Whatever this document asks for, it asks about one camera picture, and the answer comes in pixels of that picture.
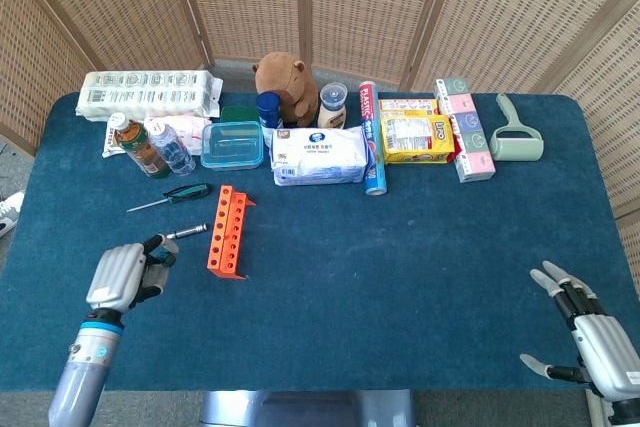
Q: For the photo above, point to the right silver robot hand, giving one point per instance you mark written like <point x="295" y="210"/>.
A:
<point x="605" y="352"/>

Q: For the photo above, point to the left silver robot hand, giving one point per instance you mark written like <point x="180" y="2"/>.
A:
<point x="117" y="272"/>

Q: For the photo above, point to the silver black precision screwdriver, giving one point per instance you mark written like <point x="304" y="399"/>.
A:
<point x="192" y="231"/>

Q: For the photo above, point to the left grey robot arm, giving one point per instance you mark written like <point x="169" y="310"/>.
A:
<point x="82" y="372"/>

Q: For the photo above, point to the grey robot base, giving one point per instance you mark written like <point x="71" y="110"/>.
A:
<point x="310" y="409"/>

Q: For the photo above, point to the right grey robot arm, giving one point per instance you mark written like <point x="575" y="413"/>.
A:
<point x="625" y="414"/>

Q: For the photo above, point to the orange screwdriver rack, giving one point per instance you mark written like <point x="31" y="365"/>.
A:
<point x="225" y="247"/>

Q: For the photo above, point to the large green black screwdriver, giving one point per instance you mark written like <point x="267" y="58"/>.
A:
<point x="187" y="193"/>

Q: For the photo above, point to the green tea bottle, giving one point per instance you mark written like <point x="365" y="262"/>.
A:
<point x="145" y="152"/>

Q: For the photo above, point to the grey white sneaker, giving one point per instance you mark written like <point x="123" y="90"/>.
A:
<point x="10" y="209"/>

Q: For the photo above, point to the clear water bottle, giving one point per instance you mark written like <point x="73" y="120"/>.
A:
<point x="175" y="152"/>

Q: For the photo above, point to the clear blue-rimmed food container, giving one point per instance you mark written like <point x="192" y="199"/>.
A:
<point x="232" y="147"/>

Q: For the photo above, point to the white paper roll pack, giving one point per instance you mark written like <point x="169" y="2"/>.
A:
<point x="145" y="94"/>

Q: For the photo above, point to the green sponge box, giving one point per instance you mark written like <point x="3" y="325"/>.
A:
<point x="237" y="113"/>

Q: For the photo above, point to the blue spray can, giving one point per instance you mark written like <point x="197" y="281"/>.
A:
<point x="269" y="109"/>

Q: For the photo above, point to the green lint roller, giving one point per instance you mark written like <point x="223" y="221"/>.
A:
<point x="515" y="144"/>

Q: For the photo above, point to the white wet wipes pack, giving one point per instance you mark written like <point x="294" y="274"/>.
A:
<point x="320" y="157"/>

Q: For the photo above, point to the blue carpet table cover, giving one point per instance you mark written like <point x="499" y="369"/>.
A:
<point x="375" y="272"/>

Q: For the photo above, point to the pastel tissue box pack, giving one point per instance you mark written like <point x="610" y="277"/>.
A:
<point x="470" y="147"/>

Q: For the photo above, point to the brown capybara plush toy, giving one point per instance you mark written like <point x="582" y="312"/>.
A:
<point x="290" y="87"/>

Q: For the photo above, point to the white bottle with clear cap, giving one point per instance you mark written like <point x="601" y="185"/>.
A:
<point x="332" y="114"/>

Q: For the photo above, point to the yellow Lipo snack bag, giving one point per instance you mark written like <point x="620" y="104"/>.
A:
<point x="420" y="142"/>

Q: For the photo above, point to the blue plastic wrap roll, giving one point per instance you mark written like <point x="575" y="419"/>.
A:
<point x="372" y="147"/>

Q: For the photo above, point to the red yellow snack box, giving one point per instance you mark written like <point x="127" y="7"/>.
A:
<point x="405" y="106"/>

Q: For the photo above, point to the woven folding screen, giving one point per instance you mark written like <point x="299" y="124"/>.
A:
<point x="370" y="7"/>

